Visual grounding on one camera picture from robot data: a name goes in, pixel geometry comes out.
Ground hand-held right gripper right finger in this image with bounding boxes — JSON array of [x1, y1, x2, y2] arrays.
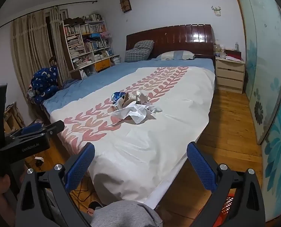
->
[[186, 141, 266, 227]]

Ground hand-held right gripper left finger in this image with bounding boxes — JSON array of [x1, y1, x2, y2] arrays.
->
[[14, 142, 95, 227]]

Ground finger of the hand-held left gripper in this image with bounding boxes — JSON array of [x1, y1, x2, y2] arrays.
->
[[20, 122, 46, 135], [5, 120, 65, 143]]

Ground red plastic basket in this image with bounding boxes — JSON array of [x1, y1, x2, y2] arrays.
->
[[211, 194, 236, 227]]

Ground white paper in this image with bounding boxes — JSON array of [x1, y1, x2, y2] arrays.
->
[[109, 104, 148, 124], [136, 92, 150, 104]]

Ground black slipper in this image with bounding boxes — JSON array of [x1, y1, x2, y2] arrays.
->
[[87, 201, 105, 215]]

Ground blue moon print blanket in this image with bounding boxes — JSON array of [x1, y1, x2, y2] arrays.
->
[[31, 66, 61, 104]]

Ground person's grey clothing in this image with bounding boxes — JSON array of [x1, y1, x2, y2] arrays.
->
[[90, 200, 163, 227]]

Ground dark wooden chair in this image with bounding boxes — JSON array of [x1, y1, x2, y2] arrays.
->
[[48, 56, 63, 90]]

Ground blue bedsheet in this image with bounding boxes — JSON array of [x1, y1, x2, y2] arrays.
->
[[42, 59, 214, 115]]

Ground blue drink can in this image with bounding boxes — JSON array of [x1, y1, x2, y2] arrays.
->
[[110, 92, 127, 106]]

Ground beige curtain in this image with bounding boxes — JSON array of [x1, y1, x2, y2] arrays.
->
[[49, 6, 71, 79], [11, 9, 53, 93]]

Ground brown cardboard piece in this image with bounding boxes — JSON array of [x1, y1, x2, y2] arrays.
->
[[117, 94, 136, 109]]

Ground white bookshelf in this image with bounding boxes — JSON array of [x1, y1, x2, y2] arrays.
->
[[60, 14, 115, 79]]

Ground floral sliding wardrobe door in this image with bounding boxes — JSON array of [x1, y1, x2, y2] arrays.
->
[[232, 0, 281, 145], [261, 9, 281, 224]]

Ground many assorted books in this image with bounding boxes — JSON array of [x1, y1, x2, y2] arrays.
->
[[64, 14, 114, 69]]

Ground light wooden nightstand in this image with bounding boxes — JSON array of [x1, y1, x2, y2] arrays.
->
[[215, 57, 246, 94]]

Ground grey checked pillow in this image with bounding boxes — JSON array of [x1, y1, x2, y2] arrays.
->
[[125, 40, 154, 62]]

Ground blue and white pillow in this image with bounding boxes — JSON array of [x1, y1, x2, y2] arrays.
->
[[157, 50, 195, 61]]

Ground group of clear jars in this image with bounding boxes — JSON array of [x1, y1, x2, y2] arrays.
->
[[213, 40, 226, 54]]

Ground black curtain rod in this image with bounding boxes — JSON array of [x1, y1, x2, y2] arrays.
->
[[0, 1, 98, 35]]

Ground black cable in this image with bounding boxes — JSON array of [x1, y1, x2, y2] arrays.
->
[[70, 170, 98, 204]]

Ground brown honeycomb wall ornament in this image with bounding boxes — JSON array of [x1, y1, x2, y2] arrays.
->
[[120, 0, 132, 13]]

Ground small plant wall decoration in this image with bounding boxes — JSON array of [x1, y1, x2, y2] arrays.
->
[[211, 5, 222, 17]]

